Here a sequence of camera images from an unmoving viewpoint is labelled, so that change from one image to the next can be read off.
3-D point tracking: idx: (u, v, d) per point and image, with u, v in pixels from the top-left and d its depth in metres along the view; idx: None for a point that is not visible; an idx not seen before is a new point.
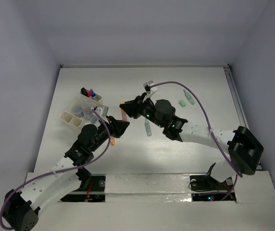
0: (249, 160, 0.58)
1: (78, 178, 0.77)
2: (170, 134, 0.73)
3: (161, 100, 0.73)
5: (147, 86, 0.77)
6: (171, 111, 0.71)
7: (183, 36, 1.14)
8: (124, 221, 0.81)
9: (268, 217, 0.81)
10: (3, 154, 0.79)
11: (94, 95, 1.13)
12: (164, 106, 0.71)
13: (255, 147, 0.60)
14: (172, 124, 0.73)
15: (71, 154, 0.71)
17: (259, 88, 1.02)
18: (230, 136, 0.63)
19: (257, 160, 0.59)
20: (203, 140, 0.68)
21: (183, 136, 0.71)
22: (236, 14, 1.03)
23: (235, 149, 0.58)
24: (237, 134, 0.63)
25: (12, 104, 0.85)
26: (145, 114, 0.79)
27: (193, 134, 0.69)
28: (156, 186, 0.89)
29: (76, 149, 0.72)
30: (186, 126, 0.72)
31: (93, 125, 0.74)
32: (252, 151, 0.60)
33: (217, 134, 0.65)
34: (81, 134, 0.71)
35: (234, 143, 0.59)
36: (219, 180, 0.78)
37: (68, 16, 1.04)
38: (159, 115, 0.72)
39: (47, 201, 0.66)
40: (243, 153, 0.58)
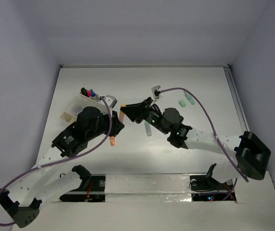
0: (257, 164, 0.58)
1: (79, 177, 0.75)
2: (175, 141, 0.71)
3: (169, 108, 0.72)
5: (156, 91, 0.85)
6: (179, 120, 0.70)
7: (183, 37, 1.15)
8: (124, 221, 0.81)
9: (268, 216, 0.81)
10: (3, 153, 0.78)
11: (94, 95, 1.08)
12: (172, 114, 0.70)
13: (262, 151, 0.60)
14: (177, 131, 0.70)
15: (60, 141, 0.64)
17: (258, 88, 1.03)
18: (236, 143, 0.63)
19: (266, 164, 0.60)
20: (209, 147, 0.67)
21: (188, 143, 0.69)
22: (235, 15, 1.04)
23: (243, 156, 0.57)
24: (243, 140, 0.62)
25: (11, 103, 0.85)
26: (151, 119, 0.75)
27: (199, 141, 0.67)
28: (156, 186, 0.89)
29: (65, 136, 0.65)
30: (191, 133, 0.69)
31: (96, 109, 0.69)
32: (260, 156, 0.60)
33: (224, 141, 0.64)
34: (80, 117, 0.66)
35: (242, 149, 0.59)
36: (221, 182, 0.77)
37: (68, 16, 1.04)
38: (167, 123, 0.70)
39: (47, 194, 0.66)
40: (251, 158, 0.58)
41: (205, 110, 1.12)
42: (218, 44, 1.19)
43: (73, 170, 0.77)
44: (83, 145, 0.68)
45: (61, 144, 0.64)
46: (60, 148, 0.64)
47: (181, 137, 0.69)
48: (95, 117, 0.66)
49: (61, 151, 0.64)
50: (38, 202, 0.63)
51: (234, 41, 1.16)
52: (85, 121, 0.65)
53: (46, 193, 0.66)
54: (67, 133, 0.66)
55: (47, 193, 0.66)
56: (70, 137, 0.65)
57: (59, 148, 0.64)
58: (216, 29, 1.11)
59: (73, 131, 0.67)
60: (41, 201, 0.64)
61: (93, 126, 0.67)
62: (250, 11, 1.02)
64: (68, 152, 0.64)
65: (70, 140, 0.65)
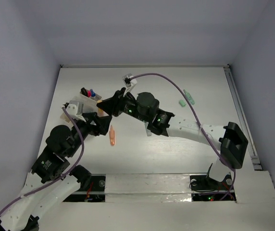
0: (237, 154, 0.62)
1: (77, 180, 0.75)
2: (156, 128, 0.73)
3: (143, 93, 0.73)
5: (127, 79, 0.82)
6: (154, 104, 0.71)
7: (183, 37, 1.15)
8: (123, 221, 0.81)
9: (268, 216, 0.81)
10: (3, 154, 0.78)
11: (94, 95, 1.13)
12: (147, 99, 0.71)
13: (242, 142, 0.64)
14: (157, 118, 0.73)
15: (38, 167, 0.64)
17: (258, 88, 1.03)
18: (220, 133, 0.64)
19: (243, 153, 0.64)
20: (192, 134, 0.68)
21: (169, 131, 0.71)
22: (235, 15, 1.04)
23: (227, 147, 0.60)
24: (227, 131, 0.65)
25: (12, 103, 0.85)
26: (128, 109, 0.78)
27: (181, 129, 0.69)
28: (156, 186, 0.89)
29: (42, 161, 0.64)
30: (173, 120, 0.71)
31: (65, 127, 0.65)
32: (238, 146, 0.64)
33: (208, 131, 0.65)
34: (49, 141, 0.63)
35: (226, 140, 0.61)
36: (219, 179, 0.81)
37: (68, 16, 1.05)
38: (143, 109, 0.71)
39: (44, 208, 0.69)
40: (233, 149, 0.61)
41: (191, 109, 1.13)
42: (217, 44, 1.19)
43: (70, 174, 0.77)
44: (65, 165, 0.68)
45: (40, 170, 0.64)
46: (40, 174, 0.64)
47: (160, 123, 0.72)
48: (65, 138, 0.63)
49: (42, 176, 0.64)
50: (34, 220, 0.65)
51: (234, 41, 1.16)
52: (55, 144, 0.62)
53: (43, 208, 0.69)
54: (44, 158, 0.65)
55: (43, 207, 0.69)
56: (47, 161, 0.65)
57: (39, 174, 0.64)
58: (216, 29, 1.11)
59: (50, 153, 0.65)
60: (37, 218, 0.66)
61: (67, 147, 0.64)
62: (250, 11, 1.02)
64: (48, 177, 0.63)
65: (48, 163, 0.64)
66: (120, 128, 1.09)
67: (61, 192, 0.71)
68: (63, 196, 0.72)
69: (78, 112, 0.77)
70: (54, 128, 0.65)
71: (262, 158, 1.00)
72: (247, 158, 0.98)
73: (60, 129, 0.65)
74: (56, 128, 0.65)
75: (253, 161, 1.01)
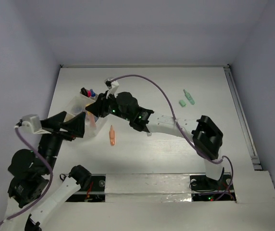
0: (211, 146, 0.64)
1: (77, 182, 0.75)
2: (137, 125, 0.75)
3: (123, 93, 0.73)
5: (107, 82, 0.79)
6: (132, 102, 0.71)
7: (183, 37, 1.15)
8: (123, 221, 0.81)
9: (268, 217, 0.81)
10: (3, 154, 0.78)
11: (94, 95, 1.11)
12: (126, 99, 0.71)
13: (216, 134, 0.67)
14: (139, 116, 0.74)
15: (14, 191, 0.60)
17: (258, 88, 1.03)
18: (194, 126, 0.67)
19: (218, 146, 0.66)
20: (168, 129, 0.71)
21: (149, 126, 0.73)
22: (235, 15, 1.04)
23: (198, 138, 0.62)
24: (200, 123, 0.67)
25: (12, 103, 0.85)
26: (111, 109, 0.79)
27: (159, 124, 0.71)
28: (156, 186, 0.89)
29: (15, 186, 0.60)
30: (152, 118, 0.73)
31: (27, 152, 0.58)
32: (213, 138, 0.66)
33: (182, 125, 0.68)
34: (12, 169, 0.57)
35: (197, 132, 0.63)
36: (216, 179, 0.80)
37: (68, 16, 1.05)
38: (122, 108, 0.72)
39: (44, 212, 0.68)
40: (205, 140, 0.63)
41: (170, 107, 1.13)
42: (217, 44, 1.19)
43: (69, 176, 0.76)
44: (42, 186, 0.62)
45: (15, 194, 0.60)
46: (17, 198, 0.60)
47: (141, 120, 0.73)
48: (27, 166, 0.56)
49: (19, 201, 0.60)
50: (35, 225, 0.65)
51: (234, 41, 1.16)
52: (18, 173, 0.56)
53: (43, 213, 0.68)
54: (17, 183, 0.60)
55: (43, 212, 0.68)
56: (20, 186, 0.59)
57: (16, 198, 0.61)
58: (216, 29, 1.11)
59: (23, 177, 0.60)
60: (38, 224, 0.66)
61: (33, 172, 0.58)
62: (250, 11, 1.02)
64: (23, 201, 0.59)
65: (21, 188, 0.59)
66: (120, 128, 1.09)
67: (61, 195, 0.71)
68: (63, 198, 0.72)
69: (36, 128, 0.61)
70: (15, 155, 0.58)
71: (262, 158, 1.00)
72: (247, 158, 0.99)
73: (21, 156, 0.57)
74: (16, 154, 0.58)
75: (253, 161, 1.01)
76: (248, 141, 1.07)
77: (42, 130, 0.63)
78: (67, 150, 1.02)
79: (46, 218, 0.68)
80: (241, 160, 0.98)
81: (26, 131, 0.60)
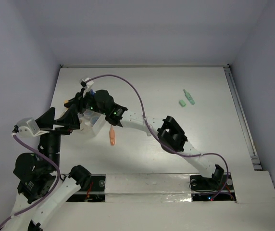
0: (173, 143, 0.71)
1: (76, 182, 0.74)
2: (111, 120, 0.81)
3: (99, 91, 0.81)
5: (82, 83, 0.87)
6: (108, 99, 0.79)
7: (182, 37, 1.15)
8: (123, 221, 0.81)
9: (268, 217, 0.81)
10: (3, 155, 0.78)
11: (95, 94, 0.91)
12: (103, 96, 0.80)
13: (178, 132, 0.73)
14: (114, 111, 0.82)
15: (23, 187, 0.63)
17: (259, 88, 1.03)
18: (160, 124, 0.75)
19: (180, 141, 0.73)
20: (139, 126, 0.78)
21: (123, 122, 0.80)
22: (235, 15, 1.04)
23: (162, 135, 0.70)
24: (165, 122, 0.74)
25: (12, 103, 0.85)
26: (89, 107, 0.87)
27: (131, 121, 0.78)
28: (156, 186, 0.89)
29: (25, 183, 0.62)
30: (126, 113, 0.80)
31: (28, 156, 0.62)
32: (176, 135, 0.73)
33: (150, 123, 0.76)
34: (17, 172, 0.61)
35: (162, 130, 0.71)
36: (209, 175, 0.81)
37: (68, 17, 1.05)
38: (99, 104, 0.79)
39: (45, 214, 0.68)
40: (168, 137, 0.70)
41: (141, 103, 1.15)
42: (217, 44, 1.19)
43: (69, 176, 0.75)
44: (49, 182, 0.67)
45: (25, 190, 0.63)
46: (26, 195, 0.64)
47: (116, 115, 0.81)
48: (30, 169, 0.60)
49: (28, 197, 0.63)
50: (36, 226, 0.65)
51: (234, 40, 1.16)
52: (24, 175, 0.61)
53: (43, 214, 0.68)
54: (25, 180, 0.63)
55: (44, 213, 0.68)
56: (31, 183, 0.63)
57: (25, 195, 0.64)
58: (215, 29, 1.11)
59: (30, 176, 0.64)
60: (39, 224, 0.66)
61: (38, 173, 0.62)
62: (250, 11, 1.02)
64: (32, 198, 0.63)
65: (31, 184, 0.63)
66: (120, 128, 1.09)
67: (60, 196, 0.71)
68: (63, 198, 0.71)
69: (35, 130, 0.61)
70: (18, 157, 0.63)
71: (263, 158, 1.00)
72: (247, 158, 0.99)
73: (23, 159, 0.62)
74: (18, 158, 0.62)
75: (253, 161, 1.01)
76: (247, 140, 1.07)
77: (41, 131, 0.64)
78: (67, 150, 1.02)
79: (47, 219, 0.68)
80: (241, 160, 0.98)
81: (25, 135, 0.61)
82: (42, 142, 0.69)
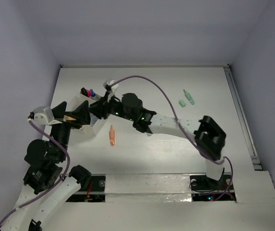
0: (213, 146, 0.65)
1: (77, 182, 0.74)
2: (140, 127, 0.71)
3: (128, 93, 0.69)
5: (107, 86, 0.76)
6: (137, 103, 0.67)
7: (182, 37, 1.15)
8: (123, 221, 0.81)
9: (268, 217, 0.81)
10: (4, 153, 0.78)
11: (94, 95, 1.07)
12: (130, 99, 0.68)
13: (218, 134, 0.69)
14: (142, 117, 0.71)
15: (30, 178, 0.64)
17: (258, 88, 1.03)
18: (196, 126, 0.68)
19: (220, 146, 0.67)
20: (171, 131, 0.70)
21: (152, 128, 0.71)
22: (235, 15, 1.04)
23: (200, 138, 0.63)
24: (202, 124, 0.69)
25: (12, 103, 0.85)
26: (115, 112, 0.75)
27: (162, 126, 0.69)
28: (156, 186, 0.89)
29: (33, 173, 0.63)
30: (155, 119, 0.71)
31: (40, 143, 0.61)
32: (216, 138, 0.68)
33: (184, 125, 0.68)
34: (28, 158, 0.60)
35: (200, 132, 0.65)
36: (217, 179, 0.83)
37: (68, 17, 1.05)
38: (126, 109, 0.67)
39: (45, 212, 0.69)
40: (209, 141, 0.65)
41: (172, 107, 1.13)
42: (217, 44, 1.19)
43: (69, 176, 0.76)
44: (56, 173, 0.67)
45: (32, 180, 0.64)
46: (32, 186, 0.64)
47: (143, 121, 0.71)
48: (42, 156, 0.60)
49: (35, 188, 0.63)
50: (36, 225, 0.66)
51: (234, 40, 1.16)
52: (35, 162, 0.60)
53: (44, 212, 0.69)
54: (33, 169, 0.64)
55: (45, 211, 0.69)
56: (38, 172, 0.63)
57: (31, 186, 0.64)
58: (215, 29, 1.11)
59: None
60: (40, 223, 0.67)
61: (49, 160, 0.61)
62: (250, 11, 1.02)
64: (39, 188, 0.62)
65: (39, 174, 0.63)
66: (120, 128, 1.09)
67: (60, 193, 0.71)
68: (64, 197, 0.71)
69: (50, 119, 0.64)
70: (29, 145, 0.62)
71: (262, 158, 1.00)
72: (247, 158, 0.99)
73: (35, 146, 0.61)
74: (31, 143, 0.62)
75: (253, 161, 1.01)
76: (247, 140, 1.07)
77: (55, 120, 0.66)
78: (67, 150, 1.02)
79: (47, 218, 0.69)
80: (241, 160, 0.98)
81: (40, 122, 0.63)
82: (54, 132, 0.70)
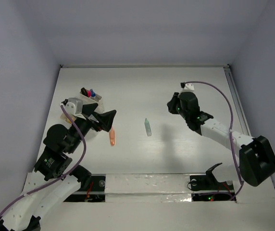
0: (258, 170, 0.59)
1: (77, 180, 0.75)
2: (193, 124, 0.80)
3: (188, 92, 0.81)
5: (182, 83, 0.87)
6: (192, 99, 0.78)
7: (182, 37, 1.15)
8: (123, 221, 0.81)
9: (268, 217, 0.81)
10: (3, 154, 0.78)
11: (94, 95, 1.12)
12: (187, 96, 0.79)
13: (268, 161, 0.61)
14: (198, 116, 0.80)
15: (42, 165, 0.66)
17: (258, 87, 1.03)
18: (246, 141, 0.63)
19: (267, 173, 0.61)
20: (220, 137, 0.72)
21: (204, 128, 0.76)
22: (235, 15, 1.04)
23: (245, 152, 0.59)
24: (254, 143, 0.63)
25: (12, 102, 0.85)
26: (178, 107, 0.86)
27: (213, 130, 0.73)
28: (156, 186, 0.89)
29: (45, 159, 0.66)
30: (210, 121, 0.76)
31: (60, 127, 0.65)
32: (264, 164, 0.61)
33: (235, 136, 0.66)
34: (47, 141, 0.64)
35: (248, 148, 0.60)
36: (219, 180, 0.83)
37: (68, 17, 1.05)
38: (182, 104, 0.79)
39: (45, 208, 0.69)
40: (252, 160, 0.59)
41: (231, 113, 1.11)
42: (217, 44, 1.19)
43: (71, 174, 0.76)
44: (67, 162, 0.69)
45: (43, 167, 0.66)
46: (43, 172, 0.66)
47: (197, 120, 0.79)
48: (61, 138, 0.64)
49: (45, 174, 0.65)
50: (36, 220, 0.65)
51: (234, 40, 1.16)
52: (53, 145, 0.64)
53: (44, 208, 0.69)
54: (46, 156, 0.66)
55: (45, 208, 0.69)
56: (51, 159, 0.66)
57: (42, 173, 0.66)
58: (215, 29, 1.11)
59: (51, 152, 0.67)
60: (39, 218, 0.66)
61: (65, 145, 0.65)
62: (250, 11, 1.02)
64: (51, 174, 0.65)
65: (51, 160, 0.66)
66: (120, 128, 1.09)
67: (61, 190, 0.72)
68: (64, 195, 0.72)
69: (78, 111, 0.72)
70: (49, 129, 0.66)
71: None
72: None
73: (55, 130, 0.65)
74: (52, 127, 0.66)
75: None
76: None
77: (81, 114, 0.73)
78: None
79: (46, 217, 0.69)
80: None
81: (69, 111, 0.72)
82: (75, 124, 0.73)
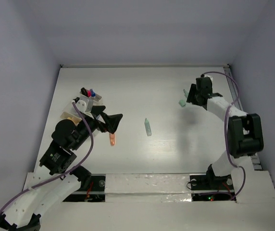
0: (240, 139, 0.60)
1: (78, 180, 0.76)
2: (203, 99, 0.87)
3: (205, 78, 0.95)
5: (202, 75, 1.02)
6: (206, 78, 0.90)
7: (181, 37, 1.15)
8: (123, 221, 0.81)
9: (268, 217, 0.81)
10: (3, 153, 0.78)
11: (94, 95, 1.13)
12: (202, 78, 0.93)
13: (255, 138, 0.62)
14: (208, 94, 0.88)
15: (47, 160, 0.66)
17: (258, 87, 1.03)
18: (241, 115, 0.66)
19: (249, 147, 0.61)
20: (220, 111, 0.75)
21: (209, 102, 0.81)
22: (235, 15, 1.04)
23: (233, 120, 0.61)
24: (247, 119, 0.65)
25: (12, 102, 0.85)
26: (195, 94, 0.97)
27: (217, 103, 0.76)
28: (156, 186, 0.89)
29: (51, 154, 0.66)
30: (218, 98, 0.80)
31: (69, 122, 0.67)
32: (249, 139, 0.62)
33: (232, 110, 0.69)
34: (55, 134, 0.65)
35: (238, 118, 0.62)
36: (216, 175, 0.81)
37: (68, 17, 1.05)
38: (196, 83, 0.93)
39: (46, 206, 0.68)
40: (239, 126, 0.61)
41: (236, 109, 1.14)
42: (217, 44, 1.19)
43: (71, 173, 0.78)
44: (71, 158, 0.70)
45: (49, 162, 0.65)
46: (48, 167, 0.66)
47: (207, 95, 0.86)
48: (70, 133, 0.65)
49: (51, 169, 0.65)
50: (37, 217, 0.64)
51: (234, 40, 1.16)
52: (62, 138, 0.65)
53: (44, 206, 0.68)
54: (52, 151, 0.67)
55: (45, 205, 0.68)
56: (56, 154, 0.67)
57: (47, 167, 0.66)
58: (215, 29, 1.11)
59: (57, 147, 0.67)
60: (40, 215, 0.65)
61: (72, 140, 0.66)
62: (250, 11, 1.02)
64: (56, 169, 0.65)
65: (57, 155, 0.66)
66: (120, 128, 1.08)
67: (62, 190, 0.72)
68: (65, 194, 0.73)
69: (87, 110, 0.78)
70: (58, 122, 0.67)
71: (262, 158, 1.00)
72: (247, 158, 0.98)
73: (64, 124, 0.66)
74: (60, 121, 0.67)
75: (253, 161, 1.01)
76: None
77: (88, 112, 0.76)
78: None
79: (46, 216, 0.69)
80: None
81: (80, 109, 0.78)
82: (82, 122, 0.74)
